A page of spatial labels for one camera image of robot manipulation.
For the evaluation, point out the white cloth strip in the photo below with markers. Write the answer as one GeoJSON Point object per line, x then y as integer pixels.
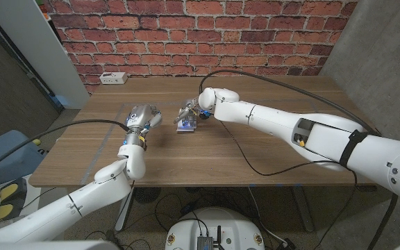
{"type": "Point", "coordinates": [186, 129]}

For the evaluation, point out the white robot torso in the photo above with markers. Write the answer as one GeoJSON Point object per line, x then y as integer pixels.
{"type": "Point", "coordinates": [214, 222]}

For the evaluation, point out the red brick printed backdrop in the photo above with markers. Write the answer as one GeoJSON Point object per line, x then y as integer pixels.
{"type": "Point", "coordinates": [200, 34]}

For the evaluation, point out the black round fan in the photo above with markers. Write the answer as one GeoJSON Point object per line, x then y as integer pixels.
{"type": "Point", "coordinates": [146, 195]}

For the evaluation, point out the blue grey storage bin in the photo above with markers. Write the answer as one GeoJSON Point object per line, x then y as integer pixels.
{"type": "Point", "coordinates": [5, 156]}

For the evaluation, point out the dark grey door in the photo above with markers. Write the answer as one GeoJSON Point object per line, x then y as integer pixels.
{"type": "Point", "coordinates": [5, 90]}

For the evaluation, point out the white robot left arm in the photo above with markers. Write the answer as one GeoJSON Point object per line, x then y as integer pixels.
{"type": "Point", "coordinates": [82, 201]}

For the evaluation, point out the white table leg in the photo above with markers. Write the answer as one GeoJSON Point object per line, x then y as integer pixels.
{"type": "Point", "coordinates": [123, 215]}

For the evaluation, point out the grey table leg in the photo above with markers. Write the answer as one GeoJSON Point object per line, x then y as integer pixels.
{"type": "Point", "coordinates": [304, 212]}

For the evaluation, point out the white wall panel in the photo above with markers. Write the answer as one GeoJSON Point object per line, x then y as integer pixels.
{"type": "Point", "coordinates": [30, 41]}

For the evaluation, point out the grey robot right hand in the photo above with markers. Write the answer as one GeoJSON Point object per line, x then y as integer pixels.
{"type": "Point", "coordinates": [190, 109]}

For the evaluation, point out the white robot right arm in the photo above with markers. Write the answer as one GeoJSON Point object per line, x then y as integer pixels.
{"type": "Point", "coordinates": [273, 119]}

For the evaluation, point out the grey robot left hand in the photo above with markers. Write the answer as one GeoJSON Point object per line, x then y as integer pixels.
{"type": "Point", "coordinates": [139, 119]}

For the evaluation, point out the yellow green tennis ball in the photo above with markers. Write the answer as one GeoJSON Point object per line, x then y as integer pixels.
{"type": "Point", "coordinates": [37, 142]}

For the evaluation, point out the white power strip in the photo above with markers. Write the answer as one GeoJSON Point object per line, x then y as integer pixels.
{"type": "Point", "coordinates": [113, 78]}

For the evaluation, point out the grey electronics box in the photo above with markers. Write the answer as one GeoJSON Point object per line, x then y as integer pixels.
{"type": "Point", "coordinates": [205, 243]}

